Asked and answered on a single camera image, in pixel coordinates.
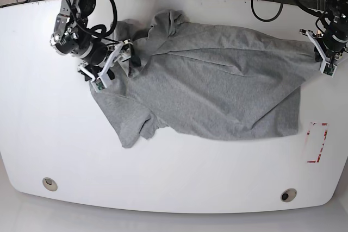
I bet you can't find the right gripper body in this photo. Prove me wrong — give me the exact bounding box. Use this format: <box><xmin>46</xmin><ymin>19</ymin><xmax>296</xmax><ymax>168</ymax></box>
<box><xmin>78</xmin><ymin>40</ymin><xmax>133</xmax><ymax>82</ymax></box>

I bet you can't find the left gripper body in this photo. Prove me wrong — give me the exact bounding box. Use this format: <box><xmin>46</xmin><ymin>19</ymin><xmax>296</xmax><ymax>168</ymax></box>
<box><xmin>299</xmin><ymin>29</ymin><xmax>347</xmax><ymax>65</ymax></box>

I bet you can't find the grey t-shirt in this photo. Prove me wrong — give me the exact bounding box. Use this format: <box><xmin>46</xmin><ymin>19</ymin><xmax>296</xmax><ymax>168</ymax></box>
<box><xmin>91</xmin><ymin>10</ymin><xmax>320</xmax><ymax>148</ymax></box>

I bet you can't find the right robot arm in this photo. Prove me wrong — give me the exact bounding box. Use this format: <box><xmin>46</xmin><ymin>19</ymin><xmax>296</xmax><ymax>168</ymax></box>
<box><xmin>50</xmin><ymin>0</ymin><xmax>141</xmax><ymax>81</ymax></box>

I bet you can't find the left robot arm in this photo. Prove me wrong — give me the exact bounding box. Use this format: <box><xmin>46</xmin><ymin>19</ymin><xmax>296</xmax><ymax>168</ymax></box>
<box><xmin>293</xmin><ymin>0</ymin><xmax>347</xmax><ymax>64</ymax></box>

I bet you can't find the red tape rectangle marking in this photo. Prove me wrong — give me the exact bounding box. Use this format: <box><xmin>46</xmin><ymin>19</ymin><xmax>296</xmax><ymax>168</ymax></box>
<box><xmin>304</xmin><ymin>122</ymin><xmax>329</xmax><ymax>164</ymax></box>

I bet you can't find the left table grommet hole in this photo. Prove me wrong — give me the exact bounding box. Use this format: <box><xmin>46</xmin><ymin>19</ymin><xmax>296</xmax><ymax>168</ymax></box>
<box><xmin>42</xmin><ymin>177</ymin><xmax>58</xmax><ymax>192</ymax></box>

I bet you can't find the table grommet hole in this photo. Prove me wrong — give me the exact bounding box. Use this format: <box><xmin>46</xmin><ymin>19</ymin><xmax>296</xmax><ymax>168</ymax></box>
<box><xmin>281</xmin><ymin>188</ymin><xmax>297</xmax><ymax>203</ymax></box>
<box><xmin>42</xmin><ymin>177</ymin><xmax>58</xmax><ymax>192</ymax></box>

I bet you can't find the right table grommet hole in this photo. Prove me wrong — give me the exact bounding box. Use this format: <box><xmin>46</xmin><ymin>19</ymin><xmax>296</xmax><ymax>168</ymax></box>
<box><xmin>281</xmin><ymin>188</ymin><xmax>297</xmax><ymax>203</ymax></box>

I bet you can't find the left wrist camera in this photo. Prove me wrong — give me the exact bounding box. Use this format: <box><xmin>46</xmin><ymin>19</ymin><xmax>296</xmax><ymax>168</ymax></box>
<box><xmin>320</xmin><ymin>61</ymin><xmax>337</xmax><ymax>77</ymax></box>

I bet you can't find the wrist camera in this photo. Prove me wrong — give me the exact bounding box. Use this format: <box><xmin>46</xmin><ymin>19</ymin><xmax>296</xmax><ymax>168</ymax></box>
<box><xmin>91</xmin><ymin>74</ymin><xmax>111</xmax><ymax>92</ymax></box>
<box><xmin>320</xmin><ymin>61</ymin><xmax>337</xmax><ymax>77</ymax></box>

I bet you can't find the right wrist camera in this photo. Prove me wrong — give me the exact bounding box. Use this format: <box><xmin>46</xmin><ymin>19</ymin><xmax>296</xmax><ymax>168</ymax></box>
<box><xmin>91</xmin><ymin>74</ymin><xmax>111</xmax><ymax>92</ymax></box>

